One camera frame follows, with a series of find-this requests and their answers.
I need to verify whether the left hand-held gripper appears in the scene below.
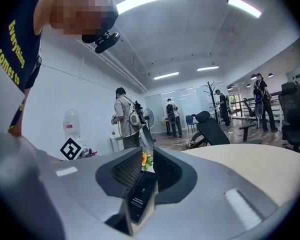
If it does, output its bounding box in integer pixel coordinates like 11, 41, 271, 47
59, 123, 156, 162

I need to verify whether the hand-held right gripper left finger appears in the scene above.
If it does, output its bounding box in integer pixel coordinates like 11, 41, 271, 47
0, 133, 143, 240

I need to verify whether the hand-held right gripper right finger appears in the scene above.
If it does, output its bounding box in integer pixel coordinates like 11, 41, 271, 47
133, 146, 289, 240

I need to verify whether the black standing fan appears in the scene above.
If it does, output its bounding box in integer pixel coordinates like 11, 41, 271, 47
142, 107, 155, 135

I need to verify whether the orange flower pot plant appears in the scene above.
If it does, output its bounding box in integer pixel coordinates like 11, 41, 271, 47
140, 151, 154, 172

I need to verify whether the small white table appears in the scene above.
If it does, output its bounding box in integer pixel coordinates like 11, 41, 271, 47
109, 134, 126, 152

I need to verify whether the blue chair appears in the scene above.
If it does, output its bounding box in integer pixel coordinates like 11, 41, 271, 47
185, 114, 199, 133

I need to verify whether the water dispenser bottle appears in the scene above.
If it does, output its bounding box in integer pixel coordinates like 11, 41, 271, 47
63, 108, 82, 140

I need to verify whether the black coat rack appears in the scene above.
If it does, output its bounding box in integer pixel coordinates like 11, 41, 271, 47
203, 80, 220, 120

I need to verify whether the black mesh office chair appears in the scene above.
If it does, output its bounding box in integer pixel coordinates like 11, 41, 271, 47
277, 81, 300, 153

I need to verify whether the person's head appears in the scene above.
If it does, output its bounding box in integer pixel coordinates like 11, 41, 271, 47
33, 0, 120, 45

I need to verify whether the person's dark printed shirt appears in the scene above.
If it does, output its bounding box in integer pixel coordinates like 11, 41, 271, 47
0, 0, 51, 133

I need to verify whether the black head camera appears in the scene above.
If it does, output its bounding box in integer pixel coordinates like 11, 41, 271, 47
94, 31, 121, 55

